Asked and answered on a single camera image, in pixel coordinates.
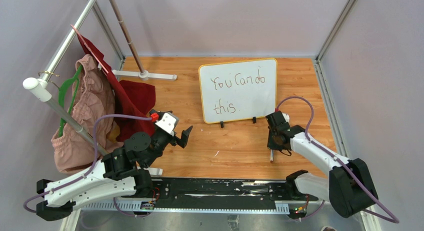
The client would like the brown whiteboard marker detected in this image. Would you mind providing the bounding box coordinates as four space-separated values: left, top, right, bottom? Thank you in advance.
269 149 274 163

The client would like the yellow-framed whiteboard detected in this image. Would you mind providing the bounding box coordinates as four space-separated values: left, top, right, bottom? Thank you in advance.
198 58 278 124

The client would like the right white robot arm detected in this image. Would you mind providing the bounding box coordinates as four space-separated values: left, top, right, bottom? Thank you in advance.
265 111 378 218

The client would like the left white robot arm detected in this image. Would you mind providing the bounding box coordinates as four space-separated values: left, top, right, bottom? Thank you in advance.
35 126 193 221

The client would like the red garment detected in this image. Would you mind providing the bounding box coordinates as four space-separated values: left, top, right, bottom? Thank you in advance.
78 36 156 142

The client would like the pink garment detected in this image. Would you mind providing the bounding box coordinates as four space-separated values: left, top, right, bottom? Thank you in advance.
51 54 115 175

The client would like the green hanger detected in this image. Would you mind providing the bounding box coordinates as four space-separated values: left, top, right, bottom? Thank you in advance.
57 64 84 138

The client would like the metal clothes rack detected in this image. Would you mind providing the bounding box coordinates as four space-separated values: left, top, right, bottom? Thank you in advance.
22 0 178 177

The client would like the pink hanger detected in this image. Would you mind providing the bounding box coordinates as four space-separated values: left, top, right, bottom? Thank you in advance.
70 24 109 75

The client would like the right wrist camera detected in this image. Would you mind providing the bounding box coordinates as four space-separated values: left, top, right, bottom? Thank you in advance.
281 112 290 122

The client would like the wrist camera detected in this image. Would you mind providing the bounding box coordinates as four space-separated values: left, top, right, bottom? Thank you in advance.
154 111 180 136
281 112 290 122

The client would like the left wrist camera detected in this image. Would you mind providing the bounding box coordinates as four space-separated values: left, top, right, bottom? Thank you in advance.
154 111 180 136

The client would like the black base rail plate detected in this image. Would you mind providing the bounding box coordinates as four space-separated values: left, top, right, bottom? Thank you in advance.
117 177 321 214

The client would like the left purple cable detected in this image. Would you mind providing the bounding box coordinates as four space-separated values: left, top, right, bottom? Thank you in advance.
23 112 158 219

